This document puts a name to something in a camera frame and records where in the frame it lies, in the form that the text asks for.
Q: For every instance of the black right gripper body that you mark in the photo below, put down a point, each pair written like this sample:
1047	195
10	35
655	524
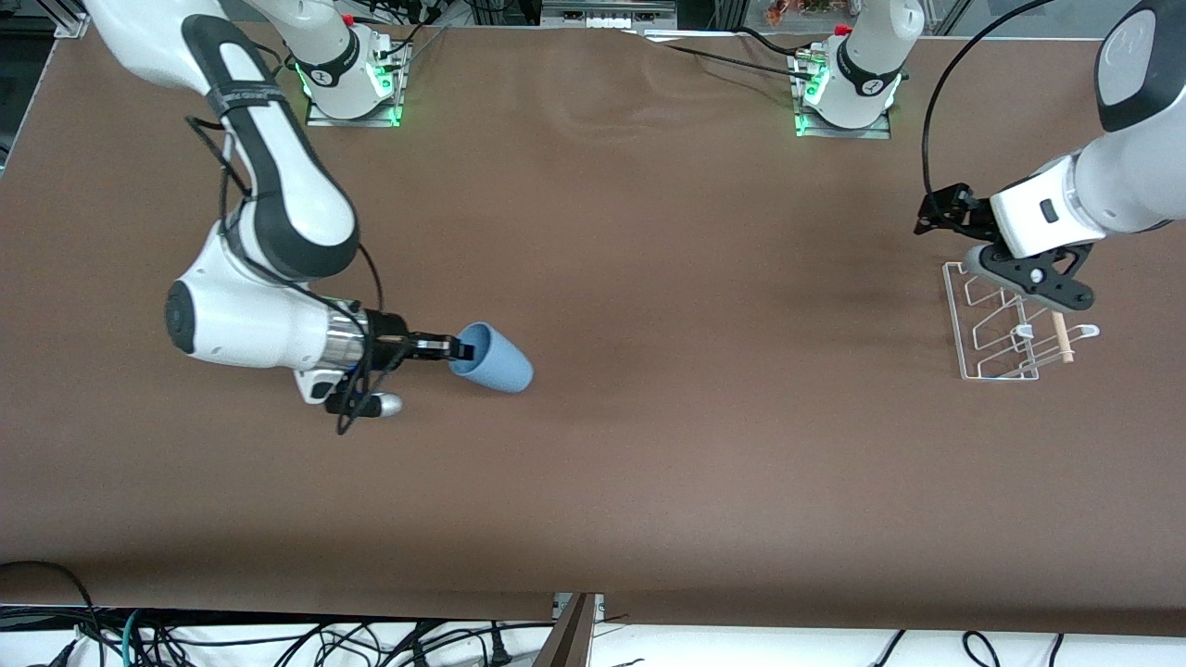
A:
391	335

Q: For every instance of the blue plastic cup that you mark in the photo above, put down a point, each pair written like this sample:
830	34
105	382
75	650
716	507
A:
505	366

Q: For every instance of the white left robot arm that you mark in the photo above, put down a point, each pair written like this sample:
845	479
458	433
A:
1130	176

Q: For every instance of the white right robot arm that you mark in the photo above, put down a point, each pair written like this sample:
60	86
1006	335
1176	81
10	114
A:
278	185

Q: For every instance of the brown table cover sheet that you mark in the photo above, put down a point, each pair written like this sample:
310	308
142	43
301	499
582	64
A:
649	463

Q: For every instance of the orange background item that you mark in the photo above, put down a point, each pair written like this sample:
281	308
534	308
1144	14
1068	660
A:
797	9

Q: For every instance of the brown wooden board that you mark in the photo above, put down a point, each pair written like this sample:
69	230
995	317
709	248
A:
565	644

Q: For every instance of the grey power strip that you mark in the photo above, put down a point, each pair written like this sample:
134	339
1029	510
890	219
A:
607	13

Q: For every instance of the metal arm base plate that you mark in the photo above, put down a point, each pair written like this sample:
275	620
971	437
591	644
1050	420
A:
320	116
876	132

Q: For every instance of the metal table bracket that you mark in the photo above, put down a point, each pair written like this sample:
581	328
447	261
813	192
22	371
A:
599	607

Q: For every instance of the aluminium frame profile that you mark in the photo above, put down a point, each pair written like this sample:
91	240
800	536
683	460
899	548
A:
69	18

